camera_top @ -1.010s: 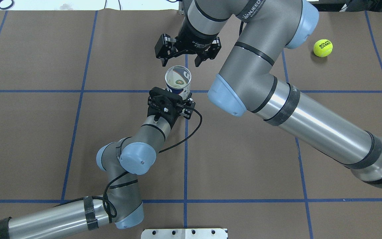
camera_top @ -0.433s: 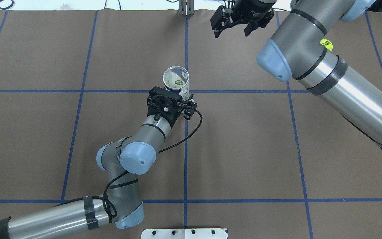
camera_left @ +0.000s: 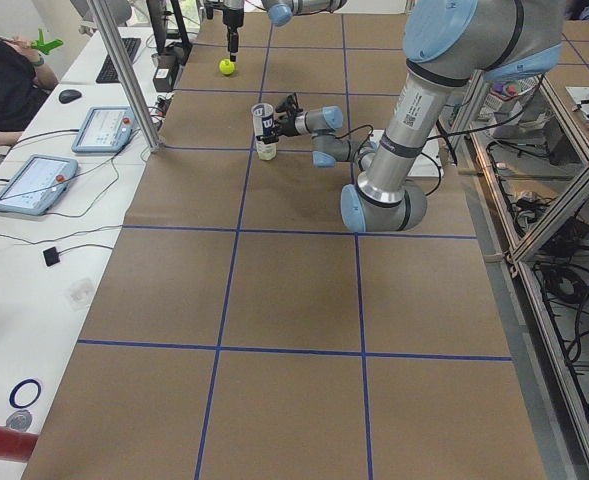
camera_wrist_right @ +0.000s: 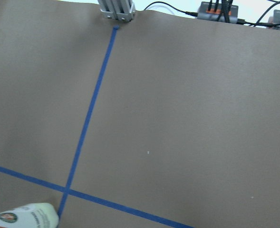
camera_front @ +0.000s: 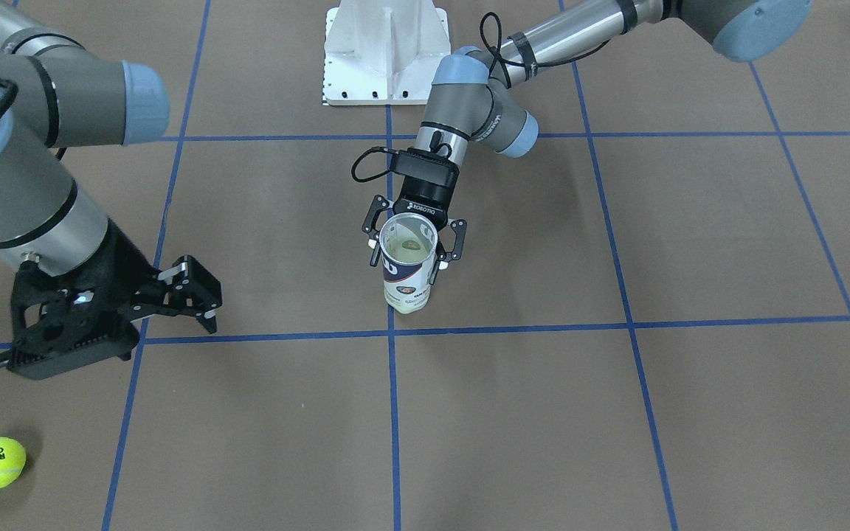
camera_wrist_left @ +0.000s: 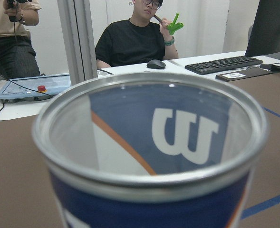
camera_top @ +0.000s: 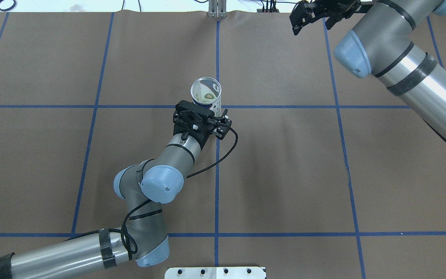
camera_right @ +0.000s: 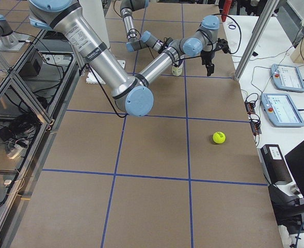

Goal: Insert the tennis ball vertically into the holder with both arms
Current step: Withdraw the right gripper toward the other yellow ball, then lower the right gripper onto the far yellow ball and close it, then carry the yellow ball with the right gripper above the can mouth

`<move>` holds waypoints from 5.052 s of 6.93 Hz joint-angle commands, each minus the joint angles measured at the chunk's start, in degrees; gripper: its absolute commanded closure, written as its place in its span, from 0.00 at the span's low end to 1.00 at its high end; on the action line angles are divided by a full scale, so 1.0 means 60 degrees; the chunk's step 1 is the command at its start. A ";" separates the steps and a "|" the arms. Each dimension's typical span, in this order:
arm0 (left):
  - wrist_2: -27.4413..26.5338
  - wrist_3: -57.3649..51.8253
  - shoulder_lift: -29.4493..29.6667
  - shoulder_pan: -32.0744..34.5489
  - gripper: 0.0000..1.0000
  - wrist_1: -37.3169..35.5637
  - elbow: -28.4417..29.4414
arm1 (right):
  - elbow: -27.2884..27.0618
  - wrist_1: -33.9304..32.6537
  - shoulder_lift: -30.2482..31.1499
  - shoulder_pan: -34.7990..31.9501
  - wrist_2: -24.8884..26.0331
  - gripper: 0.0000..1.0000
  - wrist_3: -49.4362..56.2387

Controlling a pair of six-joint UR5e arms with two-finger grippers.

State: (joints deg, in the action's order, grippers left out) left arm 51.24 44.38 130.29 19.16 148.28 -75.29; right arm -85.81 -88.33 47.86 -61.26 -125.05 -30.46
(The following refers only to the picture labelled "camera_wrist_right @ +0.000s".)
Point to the white blue tennis ball can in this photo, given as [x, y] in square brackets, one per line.
[34, 215]

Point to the aluminium frame post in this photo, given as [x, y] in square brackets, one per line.
[122, 10]

